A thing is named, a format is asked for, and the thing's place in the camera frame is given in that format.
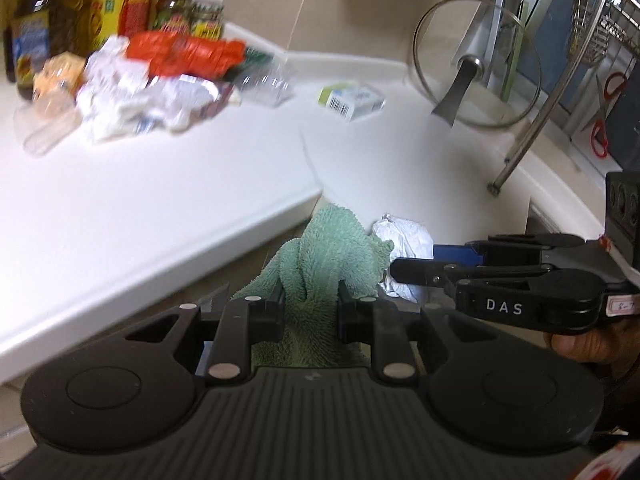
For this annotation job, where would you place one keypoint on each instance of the small sauce jar checked lid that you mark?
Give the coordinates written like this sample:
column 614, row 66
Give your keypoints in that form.
column 207, row 22

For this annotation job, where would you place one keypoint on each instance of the grey cutting board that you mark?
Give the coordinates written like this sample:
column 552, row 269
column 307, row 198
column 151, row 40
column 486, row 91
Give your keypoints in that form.
column 487, row 15

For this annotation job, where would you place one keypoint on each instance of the orange plastic bag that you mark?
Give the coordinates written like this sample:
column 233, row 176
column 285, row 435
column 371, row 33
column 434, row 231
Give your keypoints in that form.
column 185, row 52

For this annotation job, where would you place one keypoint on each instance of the clear plastic container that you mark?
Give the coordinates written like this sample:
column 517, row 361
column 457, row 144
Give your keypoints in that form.
column 47, row 127

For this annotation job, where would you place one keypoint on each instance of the dark oil bottle blue label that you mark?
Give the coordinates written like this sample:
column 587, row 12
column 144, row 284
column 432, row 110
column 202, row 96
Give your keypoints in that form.
column 32, row 40

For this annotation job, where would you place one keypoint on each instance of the clear plastic bottle green label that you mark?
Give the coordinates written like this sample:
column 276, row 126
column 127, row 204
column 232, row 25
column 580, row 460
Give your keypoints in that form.
column 260, row 77

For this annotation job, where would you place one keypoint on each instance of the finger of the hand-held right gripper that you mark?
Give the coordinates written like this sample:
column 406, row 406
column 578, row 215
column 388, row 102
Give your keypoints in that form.
column 420, row 271
column 457, row 254

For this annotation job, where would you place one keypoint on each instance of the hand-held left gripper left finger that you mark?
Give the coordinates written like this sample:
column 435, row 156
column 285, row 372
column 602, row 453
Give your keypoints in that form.
column 267, row 315

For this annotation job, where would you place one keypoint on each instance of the green towel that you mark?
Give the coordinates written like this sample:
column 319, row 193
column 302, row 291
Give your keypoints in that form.
column 325, row 260

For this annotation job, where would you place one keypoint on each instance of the stainless steel dish rack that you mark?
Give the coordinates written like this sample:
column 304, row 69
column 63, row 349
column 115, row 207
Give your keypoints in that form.
column 500, row 180

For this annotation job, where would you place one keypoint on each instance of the large sauce jar dark lid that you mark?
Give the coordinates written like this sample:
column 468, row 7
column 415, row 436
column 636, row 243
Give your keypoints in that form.
column 172, row 12

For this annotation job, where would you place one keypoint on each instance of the silver foil pack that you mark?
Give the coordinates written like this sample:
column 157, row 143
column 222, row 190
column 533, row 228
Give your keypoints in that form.
column 205, row 92

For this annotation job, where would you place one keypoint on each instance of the yellow printed plastic bag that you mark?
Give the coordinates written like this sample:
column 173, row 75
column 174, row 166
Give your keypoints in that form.
column 57, row 77

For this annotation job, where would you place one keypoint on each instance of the white paper ball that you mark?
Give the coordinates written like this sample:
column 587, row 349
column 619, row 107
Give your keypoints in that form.
column 405, row 240

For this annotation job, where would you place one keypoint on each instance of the white paper towel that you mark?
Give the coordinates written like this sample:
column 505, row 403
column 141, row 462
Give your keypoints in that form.
column 125, row 95

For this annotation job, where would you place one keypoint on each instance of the person's right hand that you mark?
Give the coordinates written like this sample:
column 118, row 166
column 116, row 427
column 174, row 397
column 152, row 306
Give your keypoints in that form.
column 585, row 347

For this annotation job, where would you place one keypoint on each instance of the glass pot lid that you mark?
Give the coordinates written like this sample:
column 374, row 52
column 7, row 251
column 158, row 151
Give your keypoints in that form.
column 465, row 80

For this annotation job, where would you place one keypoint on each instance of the yellow oil bottle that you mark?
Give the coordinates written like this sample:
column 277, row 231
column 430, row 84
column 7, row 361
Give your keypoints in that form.
column 72, row 5

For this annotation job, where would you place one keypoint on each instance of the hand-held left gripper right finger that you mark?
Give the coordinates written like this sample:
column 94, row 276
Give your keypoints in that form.
column 355, row 317

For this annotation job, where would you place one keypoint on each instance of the white green small box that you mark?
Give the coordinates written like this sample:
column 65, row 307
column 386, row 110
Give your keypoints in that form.
column 352, row 100

